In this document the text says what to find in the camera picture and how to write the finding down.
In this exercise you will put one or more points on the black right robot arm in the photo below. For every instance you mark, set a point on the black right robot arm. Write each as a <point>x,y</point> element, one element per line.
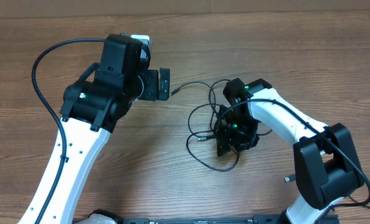
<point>327,167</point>

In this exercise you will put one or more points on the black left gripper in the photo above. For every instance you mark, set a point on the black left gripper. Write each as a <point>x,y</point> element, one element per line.
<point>151,77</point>

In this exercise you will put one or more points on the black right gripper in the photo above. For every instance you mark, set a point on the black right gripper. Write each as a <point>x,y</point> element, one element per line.
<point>227,141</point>

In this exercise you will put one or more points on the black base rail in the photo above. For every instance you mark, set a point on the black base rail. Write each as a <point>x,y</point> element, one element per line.
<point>100,216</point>

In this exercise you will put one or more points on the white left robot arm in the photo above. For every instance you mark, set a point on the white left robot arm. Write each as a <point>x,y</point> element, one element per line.
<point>92,105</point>

